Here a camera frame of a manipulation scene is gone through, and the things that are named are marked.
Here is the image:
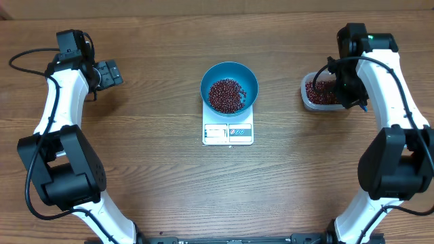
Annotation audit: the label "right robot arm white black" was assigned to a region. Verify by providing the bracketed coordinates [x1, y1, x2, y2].
[327, 23, 433, 243]

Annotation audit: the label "white digital kitchen scale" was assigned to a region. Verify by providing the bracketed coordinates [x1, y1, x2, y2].
[202, 102, 254, 146]

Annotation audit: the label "clear plastic bean container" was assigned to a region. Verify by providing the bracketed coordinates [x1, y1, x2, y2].
[300, 72, 344, 112]

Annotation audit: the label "red adzuki beans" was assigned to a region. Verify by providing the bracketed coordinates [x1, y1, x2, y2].
[312, 80, 340, 104]

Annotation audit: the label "blue metal bowl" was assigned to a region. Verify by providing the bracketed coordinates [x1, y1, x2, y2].
[200, 62, 259, 117]

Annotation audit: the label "red beans in bowl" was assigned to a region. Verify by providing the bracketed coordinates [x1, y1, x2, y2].
[208, 79, 247, 114]

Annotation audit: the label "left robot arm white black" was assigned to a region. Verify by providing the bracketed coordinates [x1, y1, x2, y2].
[17, 30, 145, 243]

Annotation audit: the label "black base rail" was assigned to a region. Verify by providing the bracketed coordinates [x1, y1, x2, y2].
[84, 232, 386, 244]

